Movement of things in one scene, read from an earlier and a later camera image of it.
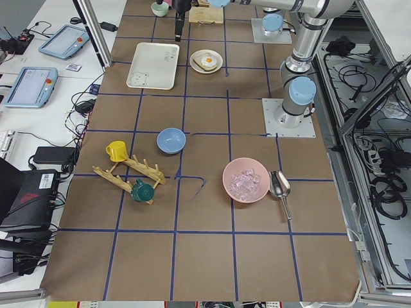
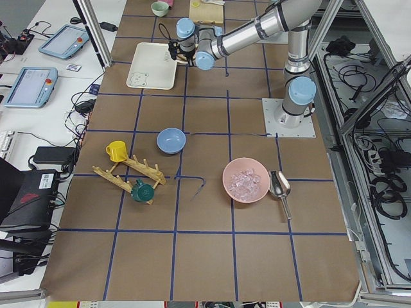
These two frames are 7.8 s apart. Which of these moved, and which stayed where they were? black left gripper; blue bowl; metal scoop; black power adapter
Moved: black left gripper
Stayed: black power adapter; metal scoop; blue bowl
